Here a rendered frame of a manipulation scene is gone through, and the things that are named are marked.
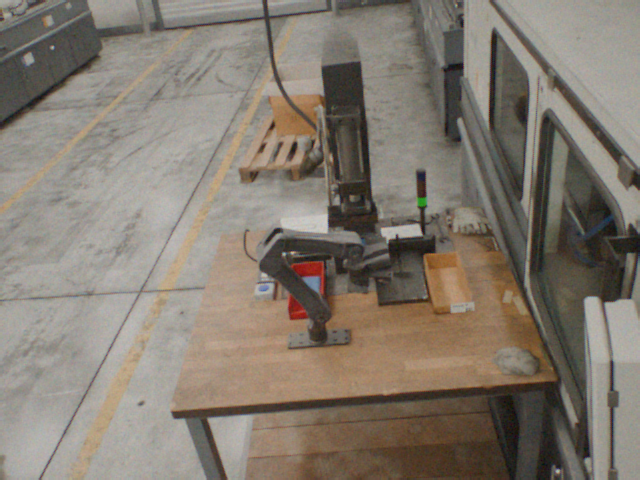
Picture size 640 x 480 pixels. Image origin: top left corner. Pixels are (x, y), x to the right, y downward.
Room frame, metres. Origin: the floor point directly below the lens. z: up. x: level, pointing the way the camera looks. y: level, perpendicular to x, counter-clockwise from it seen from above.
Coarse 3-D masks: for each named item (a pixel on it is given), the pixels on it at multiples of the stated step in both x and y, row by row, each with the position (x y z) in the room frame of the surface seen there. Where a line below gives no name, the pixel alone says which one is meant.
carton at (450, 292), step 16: (432, 256) 1.73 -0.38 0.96; (448, 256) 1.73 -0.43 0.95; (432, 272) 1.71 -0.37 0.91; (448, 272) 1.70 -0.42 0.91; (464, 272) 1.60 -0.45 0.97; (432, 288) 1.54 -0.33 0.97; (448, 288) 1.61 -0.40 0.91; (464, 288) 1.58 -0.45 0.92; (432, 304) 1.53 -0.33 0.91; (448, 304) 1.52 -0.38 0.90; (464, 304) 1.48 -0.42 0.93
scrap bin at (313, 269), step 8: (296, 264) 1.81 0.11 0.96; (304, 264) 1.81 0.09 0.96; (312, 264) 1.80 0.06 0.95; (320, 264) 1.80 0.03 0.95; (304, 272) 1.81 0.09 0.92; (312, 272) 1.80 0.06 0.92; (320, 272) 1.80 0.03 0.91; (320, 288) 1.71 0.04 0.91; (288, 304) 1.58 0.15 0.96; (296, 304) 1.64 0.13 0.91; (296, 312) 1.57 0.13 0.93; (304, 312) 1.56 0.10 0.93
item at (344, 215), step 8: (344, 200) 1.83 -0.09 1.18; (352, 200) 1.82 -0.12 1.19; (360, 200) 1.82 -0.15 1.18; (328, 208) 1.87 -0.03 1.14; (336, 208) 1.86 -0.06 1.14; (344, 208) 1.78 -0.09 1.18; (352, 208) 1.77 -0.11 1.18; (360, 208) 1.77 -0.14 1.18; (368, 208) 1.80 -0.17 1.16; (376, 208) 1.82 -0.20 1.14; (328, 216) 1.81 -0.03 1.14; (336, 216) 1.80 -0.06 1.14; (344, 216) 1.80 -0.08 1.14; (352, 216) 1.79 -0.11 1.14; (360, 216) 1.78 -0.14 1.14; (368, 216) 1.78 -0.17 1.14; (376, 216) 1.78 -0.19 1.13; (328, 224) 1.79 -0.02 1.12; (336, 224) 1.79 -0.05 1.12; (344, 224) 1.79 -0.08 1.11; (352, 224) 1.78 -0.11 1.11; (360, 224) 1.78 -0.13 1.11
